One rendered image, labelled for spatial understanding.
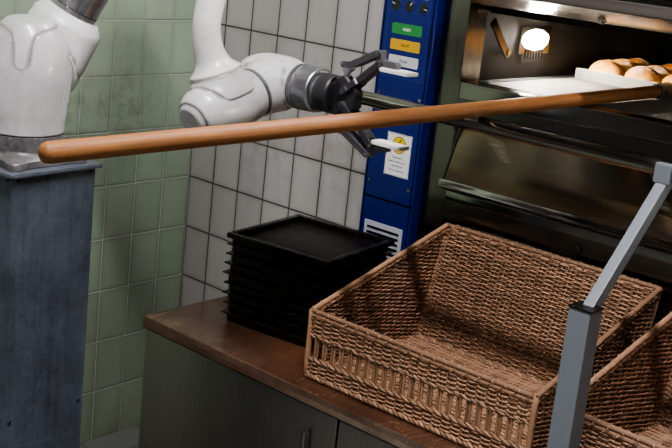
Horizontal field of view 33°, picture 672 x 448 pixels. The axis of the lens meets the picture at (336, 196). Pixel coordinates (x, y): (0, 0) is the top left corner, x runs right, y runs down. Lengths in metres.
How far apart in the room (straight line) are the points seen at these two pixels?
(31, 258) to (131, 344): 1.17
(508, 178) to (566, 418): 0.83
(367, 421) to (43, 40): 0.96
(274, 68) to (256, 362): 0.65
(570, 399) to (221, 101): 0.82
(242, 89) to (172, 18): 1.07
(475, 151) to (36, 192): 1.03
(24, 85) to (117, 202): 1.04
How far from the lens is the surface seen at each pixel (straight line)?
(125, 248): 3.28
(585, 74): 3.05
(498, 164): 2.66
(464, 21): 2.70
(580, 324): 1.90
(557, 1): 2.40
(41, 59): 2.23
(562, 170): 2.58
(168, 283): 3.42
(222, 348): 2.56
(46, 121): 2.25
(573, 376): 1.93
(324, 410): 2.36
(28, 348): 2.34
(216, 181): 3.29
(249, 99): 2.19
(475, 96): 2.68
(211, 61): 2.18
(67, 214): 2.31
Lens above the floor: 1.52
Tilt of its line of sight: 14 degrees down
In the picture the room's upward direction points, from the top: 6 degrees clockwise
